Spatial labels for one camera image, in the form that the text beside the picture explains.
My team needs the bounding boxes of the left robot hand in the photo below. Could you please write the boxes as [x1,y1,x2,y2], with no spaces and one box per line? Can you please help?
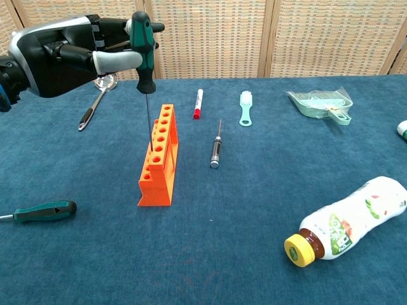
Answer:
[8,14,165,98]

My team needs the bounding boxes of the thin-shaft green black screwdriver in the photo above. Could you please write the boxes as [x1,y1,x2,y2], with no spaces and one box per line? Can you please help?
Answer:
[128,11,160,152]

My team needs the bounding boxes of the thick-shaft green black screwdriver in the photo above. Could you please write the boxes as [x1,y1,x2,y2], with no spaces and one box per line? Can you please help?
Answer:
[0,200,78,224]

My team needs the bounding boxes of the orange tool rack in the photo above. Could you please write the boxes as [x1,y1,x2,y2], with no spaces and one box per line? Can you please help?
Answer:
[137,104,179,207]

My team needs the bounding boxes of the white marker red cap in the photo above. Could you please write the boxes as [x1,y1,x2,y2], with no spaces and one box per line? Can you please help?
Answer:
[192,88,204,121]

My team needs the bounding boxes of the wicker folding screen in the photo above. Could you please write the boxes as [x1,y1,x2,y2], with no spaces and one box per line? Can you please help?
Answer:
[0,0,407,80]

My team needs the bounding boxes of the black silver precision screwdriver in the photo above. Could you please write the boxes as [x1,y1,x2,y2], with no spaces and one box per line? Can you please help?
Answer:
[209,118,223,169]

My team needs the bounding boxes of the mint green brush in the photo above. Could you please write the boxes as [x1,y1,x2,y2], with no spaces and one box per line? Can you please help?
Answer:
[238,91,253,127]

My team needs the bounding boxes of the blue table mat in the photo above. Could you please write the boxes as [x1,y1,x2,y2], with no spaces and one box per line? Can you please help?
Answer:
[0,74,407,305]

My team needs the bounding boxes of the mint dustpan in plastic bag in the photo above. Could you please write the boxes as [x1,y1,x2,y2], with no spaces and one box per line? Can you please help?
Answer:
[285,86,354,126]

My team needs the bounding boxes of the tea bottle yellow cap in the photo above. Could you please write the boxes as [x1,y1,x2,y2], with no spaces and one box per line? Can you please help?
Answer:
[284,175,407,268]

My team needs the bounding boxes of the steel ladle black handle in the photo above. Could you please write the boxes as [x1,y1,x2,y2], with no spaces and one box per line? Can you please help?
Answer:
[78,72,118,132]

